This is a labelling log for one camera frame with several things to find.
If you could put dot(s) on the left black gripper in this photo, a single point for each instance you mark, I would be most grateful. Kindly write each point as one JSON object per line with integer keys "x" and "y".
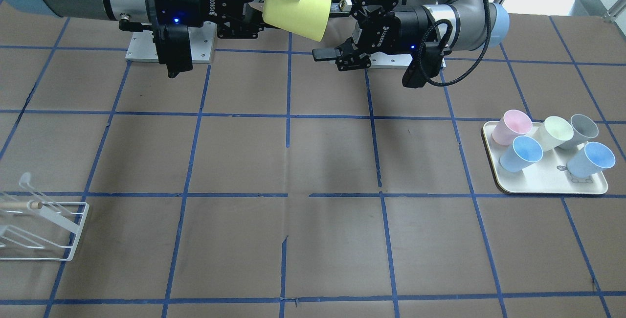
{"x": 410, "y": 25}

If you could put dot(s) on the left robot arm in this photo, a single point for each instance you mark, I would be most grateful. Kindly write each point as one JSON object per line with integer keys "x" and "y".
{"x": 427, "y": 30}

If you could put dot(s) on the pink plastic cup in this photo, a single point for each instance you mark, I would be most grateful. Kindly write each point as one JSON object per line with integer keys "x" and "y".
{"x": 514, "y": 123}

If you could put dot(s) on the blue cup near pink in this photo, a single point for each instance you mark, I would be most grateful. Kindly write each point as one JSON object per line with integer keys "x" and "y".
{"x": 523, "y": 152}

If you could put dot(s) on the pale yellow plastic cup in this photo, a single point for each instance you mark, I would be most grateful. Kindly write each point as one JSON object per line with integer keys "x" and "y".
{"x": 554, "y": 132}

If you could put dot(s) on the grey plastic cup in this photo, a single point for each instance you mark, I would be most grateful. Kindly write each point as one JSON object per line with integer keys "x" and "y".
{"x": 584, "y": 130}

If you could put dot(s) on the blue cup near grey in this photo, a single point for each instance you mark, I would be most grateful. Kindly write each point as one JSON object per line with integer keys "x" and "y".
{"x": 593, "y": 158}

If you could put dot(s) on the cream plastic tray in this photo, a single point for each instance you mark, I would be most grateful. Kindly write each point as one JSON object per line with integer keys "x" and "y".
{"x": 548, "y": 176}

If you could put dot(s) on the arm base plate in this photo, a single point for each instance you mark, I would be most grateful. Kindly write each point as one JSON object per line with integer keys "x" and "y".
{"x": 380, "y": 60}
{"x": 202, "y": 43}

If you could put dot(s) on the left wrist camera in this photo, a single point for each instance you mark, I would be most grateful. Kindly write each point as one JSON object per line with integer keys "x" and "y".
{"x": 425, "y": 64}

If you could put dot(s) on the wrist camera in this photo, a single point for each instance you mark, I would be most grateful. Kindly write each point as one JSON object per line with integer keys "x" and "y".
{"x": 172, "y": 43}
{"x": 425, "y": 64}

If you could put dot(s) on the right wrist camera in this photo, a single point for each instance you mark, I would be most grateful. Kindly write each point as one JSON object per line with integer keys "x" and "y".
{"x": 172, "y": 43}

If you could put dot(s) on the white wire cup rack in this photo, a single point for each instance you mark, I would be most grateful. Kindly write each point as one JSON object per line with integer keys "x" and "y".
{"x": 37, "y": 227}

